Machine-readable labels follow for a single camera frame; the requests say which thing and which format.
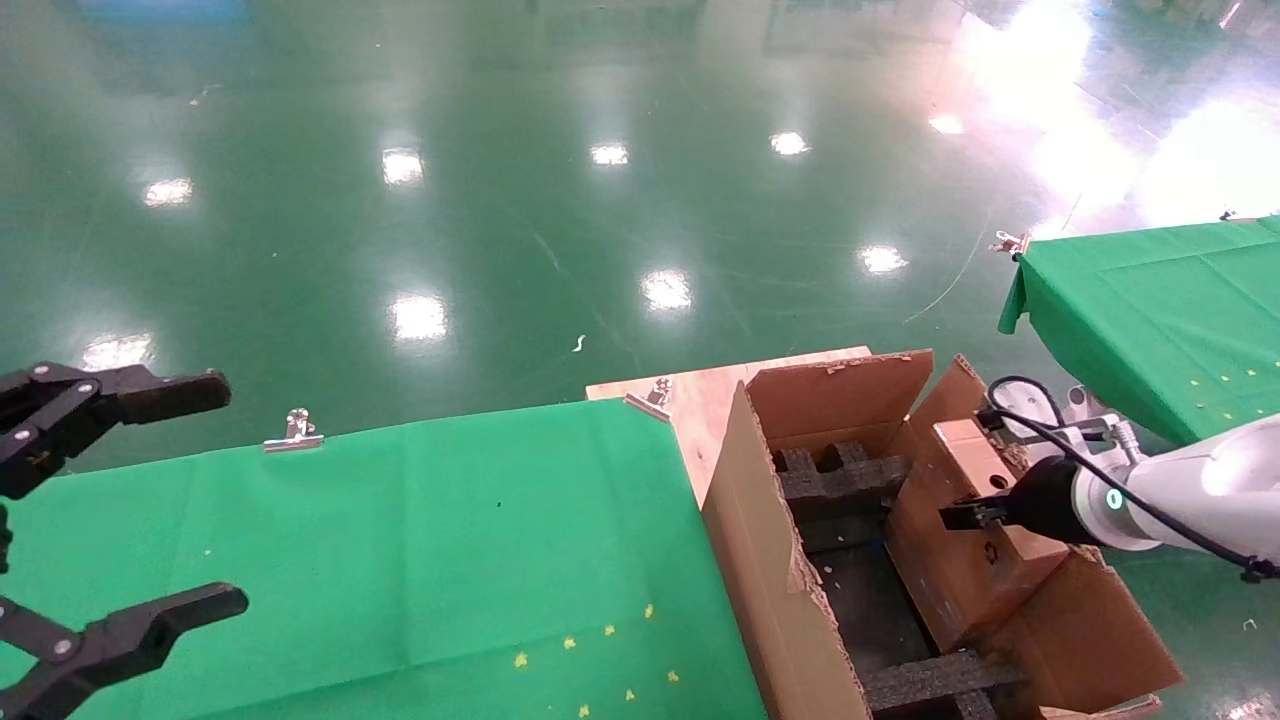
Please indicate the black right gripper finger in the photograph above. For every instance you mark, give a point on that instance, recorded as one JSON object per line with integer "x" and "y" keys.
{"x": 975, "y": 515}

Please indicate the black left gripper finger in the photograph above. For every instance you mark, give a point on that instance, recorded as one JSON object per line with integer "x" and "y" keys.
{"x": 130, "y": 630}
{"x": 120, "y": 393}

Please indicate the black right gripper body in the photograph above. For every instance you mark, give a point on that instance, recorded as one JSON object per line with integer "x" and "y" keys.
{"x": 1045, "y": 500}

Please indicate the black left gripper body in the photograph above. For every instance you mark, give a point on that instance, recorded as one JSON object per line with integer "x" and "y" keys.
{"x": 4, "y": 540}

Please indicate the small cardboard box with hole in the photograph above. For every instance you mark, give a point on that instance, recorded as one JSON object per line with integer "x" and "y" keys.
{"x": 960, "y": 580}

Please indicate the large open cardboard carton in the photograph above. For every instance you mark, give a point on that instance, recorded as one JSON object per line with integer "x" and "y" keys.
{"x": 760, "y": 560}

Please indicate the black foam insert block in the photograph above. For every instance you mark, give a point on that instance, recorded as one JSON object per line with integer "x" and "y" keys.
{"x": 930, "y": 680}
{"x": 840, "y": 480}

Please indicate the black foam bottom pad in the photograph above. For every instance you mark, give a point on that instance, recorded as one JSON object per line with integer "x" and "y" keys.
{"x": 860, "y": 600}

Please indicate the green tablecloth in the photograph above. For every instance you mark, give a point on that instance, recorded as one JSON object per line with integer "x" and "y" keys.
{"x": 350, "y": 550}

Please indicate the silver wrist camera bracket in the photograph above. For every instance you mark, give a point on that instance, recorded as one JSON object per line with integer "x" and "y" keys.
{"x": 1095, "y": 435}

